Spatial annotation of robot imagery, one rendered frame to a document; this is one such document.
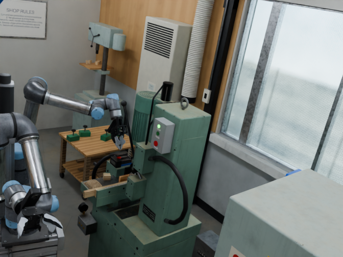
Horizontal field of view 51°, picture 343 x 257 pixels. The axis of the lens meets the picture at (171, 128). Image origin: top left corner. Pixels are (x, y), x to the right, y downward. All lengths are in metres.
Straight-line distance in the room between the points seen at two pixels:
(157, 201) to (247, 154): 1.45
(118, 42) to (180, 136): 2.48
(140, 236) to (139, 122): 0.65
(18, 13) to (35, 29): 0.27
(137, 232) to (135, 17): 2.99
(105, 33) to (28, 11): 1.05
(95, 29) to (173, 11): 1.00
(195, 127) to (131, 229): 0.70
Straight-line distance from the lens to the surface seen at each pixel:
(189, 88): 3.54
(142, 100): 2.05
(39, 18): 4.89
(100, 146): 3.67
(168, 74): 3.58
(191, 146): 1.89
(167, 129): 1.77
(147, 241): 2.07
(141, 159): 1.93
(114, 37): 4.17
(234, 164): 3.48
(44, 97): 2.22
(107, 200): 2.23
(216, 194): 3.73
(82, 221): 2.47
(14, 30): 4.82
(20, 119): 1.75
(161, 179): 1.96
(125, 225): 2.16
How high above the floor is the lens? 2.10
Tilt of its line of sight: 21 degrees down
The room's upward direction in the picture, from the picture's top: 10 degrees clockwise
